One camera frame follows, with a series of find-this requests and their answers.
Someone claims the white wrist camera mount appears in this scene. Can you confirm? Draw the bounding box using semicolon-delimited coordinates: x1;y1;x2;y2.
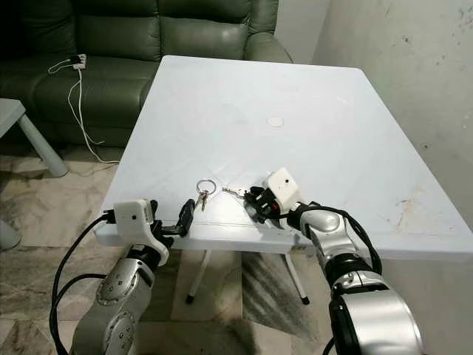
113;198;171;249
264;168;304;212

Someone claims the white plastic table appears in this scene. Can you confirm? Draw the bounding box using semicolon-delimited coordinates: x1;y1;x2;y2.
95;55;473;306

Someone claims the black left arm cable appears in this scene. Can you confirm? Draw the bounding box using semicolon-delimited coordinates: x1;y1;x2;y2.
49;211;119;355

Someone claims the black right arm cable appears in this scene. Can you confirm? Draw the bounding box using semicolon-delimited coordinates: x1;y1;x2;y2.
288;204;384;276

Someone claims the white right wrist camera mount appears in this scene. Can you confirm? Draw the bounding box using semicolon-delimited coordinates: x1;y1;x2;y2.
264;168;304;212

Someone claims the white charging cable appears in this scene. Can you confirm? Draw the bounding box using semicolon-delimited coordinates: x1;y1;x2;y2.
48;59;123;164

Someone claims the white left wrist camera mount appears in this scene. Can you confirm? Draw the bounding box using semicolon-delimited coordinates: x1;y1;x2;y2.
113;198;171;249

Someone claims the dark green leather sofa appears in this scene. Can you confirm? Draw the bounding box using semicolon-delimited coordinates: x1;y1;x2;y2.
0;0;293;149

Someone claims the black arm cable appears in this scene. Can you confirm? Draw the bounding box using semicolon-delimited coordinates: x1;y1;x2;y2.
49;211;119;355
288;204;384;276

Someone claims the round silver ring with keys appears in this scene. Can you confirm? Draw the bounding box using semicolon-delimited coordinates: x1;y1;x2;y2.
196;179;217;213

